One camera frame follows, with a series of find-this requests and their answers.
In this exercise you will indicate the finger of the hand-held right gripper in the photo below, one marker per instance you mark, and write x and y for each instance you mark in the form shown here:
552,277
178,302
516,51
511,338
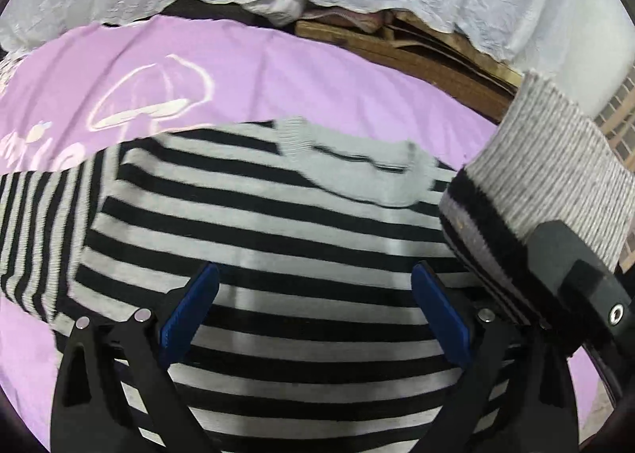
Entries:
570,274

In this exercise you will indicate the flattened cardboard sheets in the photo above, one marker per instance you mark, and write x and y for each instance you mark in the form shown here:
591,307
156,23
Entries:
446,38

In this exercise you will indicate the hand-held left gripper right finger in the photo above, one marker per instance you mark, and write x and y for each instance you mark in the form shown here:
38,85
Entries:
441,314

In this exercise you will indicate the black grey striped sweater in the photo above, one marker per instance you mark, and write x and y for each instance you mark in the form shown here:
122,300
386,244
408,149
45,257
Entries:
297,244

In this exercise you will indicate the purple printed blanket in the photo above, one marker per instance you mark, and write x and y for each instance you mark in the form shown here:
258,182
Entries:
322,76

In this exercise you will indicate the silver white cloth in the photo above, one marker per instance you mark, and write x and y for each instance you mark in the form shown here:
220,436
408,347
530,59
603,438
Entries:
278,6

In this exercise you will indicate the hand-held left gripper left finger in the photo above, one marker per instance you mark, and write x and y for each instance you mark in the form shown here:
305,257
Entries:
191,314

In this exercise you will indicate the floral patterned cloth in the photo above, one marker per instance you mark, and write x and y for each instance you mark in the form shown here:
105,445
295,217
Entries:
7,71

